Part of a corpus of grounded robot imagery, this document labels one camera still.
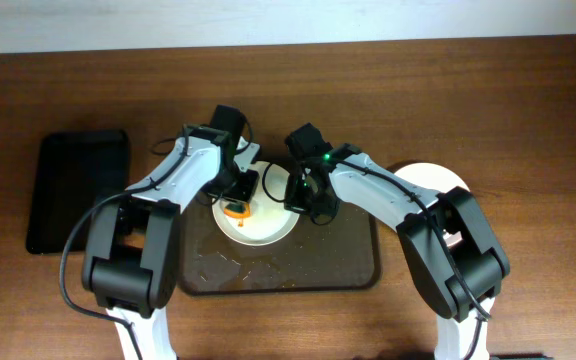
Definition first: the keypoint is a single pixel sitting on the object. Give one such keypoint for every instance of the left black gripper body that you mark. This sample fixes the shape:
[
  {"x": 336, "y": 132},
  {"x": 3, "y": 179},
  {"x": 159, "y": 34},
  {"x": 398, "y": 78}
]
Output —
[{"x": 243, "y": 186}]

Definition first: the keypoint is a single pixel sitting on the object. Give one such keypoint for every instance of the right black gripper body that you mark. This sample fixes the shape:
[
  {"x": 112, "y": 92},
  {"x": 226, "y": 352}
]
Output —
[{"x": 297, "y": 194}]

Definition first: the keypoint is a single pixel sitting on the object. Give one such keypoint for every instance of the orange and green sponge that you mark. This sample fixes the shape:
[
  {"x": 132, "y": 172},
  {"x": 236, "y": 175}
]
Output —
[{"x": 237, "y": 211}]

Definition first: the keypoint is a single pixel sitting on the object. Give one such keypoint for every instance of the white plate with red streaks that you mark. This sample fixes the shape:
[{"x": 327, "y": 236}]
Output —
[{"x": 266, "y": 221}]

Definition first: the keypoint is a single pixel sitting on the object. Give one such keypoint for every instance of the white plate with sauce smear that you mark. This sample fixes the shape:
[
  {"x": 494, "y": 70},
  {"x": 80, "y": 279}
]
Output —
[{"x": 434, "y": 177}]

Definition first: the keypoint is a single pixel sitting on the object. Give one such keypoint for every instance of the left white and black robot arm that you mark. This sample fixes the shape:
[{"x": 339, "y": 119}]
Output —
[{"x": 133, "y": 243}]

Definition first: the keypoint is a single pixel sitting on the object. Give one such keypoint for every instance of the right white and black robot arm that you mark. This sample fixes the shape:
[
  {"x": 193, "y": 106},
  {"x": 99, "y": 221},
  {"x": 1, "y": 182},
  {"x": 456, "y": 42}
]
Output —
[{"x": 454, "y": 258}]

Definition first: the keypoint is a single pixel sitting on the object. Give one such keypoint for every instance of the dark brown serving tray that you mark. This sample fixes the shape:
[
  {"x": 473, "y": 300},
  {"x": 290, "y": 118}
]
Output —
[{"x": 342, "y": 255}]

